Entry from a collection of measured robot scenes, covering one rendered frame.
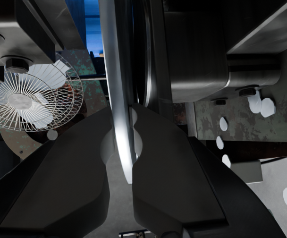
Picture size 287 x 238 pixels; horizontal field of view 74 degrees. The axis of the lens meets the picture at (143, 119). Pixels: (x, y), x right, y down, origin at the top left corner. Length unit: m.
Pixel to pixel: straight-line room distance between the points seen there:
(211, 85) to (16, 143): 1.63
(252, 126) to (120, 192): 6.86
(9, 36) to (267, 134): 0.29
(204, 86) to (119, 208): 7.08
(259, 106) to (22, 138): 1.61
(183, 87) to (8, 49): 0.20
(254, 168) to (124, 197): 6.69
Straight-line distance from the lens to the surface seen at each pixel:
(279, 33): 0.20
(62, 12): 0.26
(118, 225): 7.43
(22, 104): 1.11
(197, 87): 0.20
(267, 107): 0.25
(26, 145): 1.70
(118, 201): 7.15
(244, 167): 0.51
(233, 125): 0.31
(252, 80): 0.22
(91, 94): 1.58
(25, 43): 0.25
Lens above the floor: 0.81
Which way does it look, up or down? 6 degrees down
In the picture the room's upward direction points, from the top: 94 degrees counter-clockwise
